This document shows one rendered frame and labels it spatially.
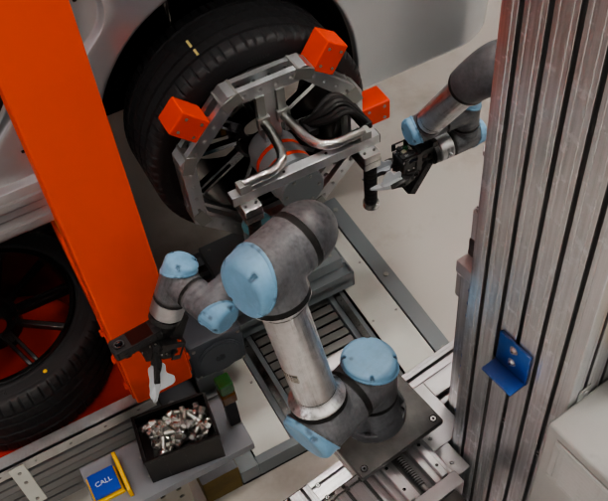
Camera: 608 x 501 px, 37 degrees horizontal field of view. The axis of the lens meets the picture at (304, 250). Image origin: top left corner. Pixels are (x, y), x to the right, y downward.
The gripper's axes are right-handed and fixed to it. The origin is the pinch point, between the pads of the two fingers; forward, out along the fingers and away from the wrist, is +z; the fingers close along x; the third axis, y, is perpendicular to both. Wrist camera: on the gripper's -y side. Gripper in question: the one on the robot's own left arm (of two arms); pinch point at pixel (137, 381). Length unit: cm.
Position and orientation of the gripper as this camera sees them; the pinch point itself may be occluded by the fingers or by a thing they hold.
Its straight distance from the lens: 211.3
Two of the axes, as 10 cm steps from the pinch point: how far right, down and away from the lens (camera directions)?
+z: -3.1, 7.9, 5.3
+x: -5.4, -6.0, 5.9
